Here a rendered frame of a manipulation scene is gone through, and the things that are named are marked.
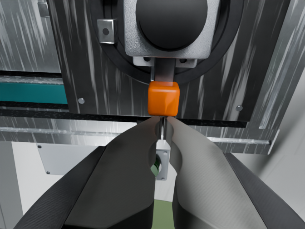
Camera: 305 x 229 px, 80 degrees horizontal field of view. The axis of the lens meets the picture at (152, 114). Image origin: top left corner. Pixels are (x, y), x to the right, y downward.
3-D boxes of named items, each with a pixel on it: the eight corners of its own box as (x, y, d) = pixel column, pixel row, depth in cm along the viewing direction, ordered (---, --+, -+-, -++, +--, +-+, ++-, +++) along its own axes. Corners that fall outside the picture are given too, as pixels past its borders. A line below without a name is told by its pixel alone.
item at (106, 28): (118, 42, 18) (115, 43, 17) (103, 41, 18) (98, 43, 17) (117, 18, 17) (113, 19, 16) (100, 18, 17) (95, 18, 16)
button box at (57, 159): (165, 157, 37) (166, 182, 31) (61, 152, 37) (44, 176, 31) (168, 128, 33) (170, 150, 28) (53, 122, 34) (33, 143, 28)
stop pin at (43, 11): (67, 17, 23) (51, 17, 19) (58, 17, 23) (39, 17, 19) (65, 4, 22) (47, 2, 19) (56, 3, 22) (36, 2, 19)
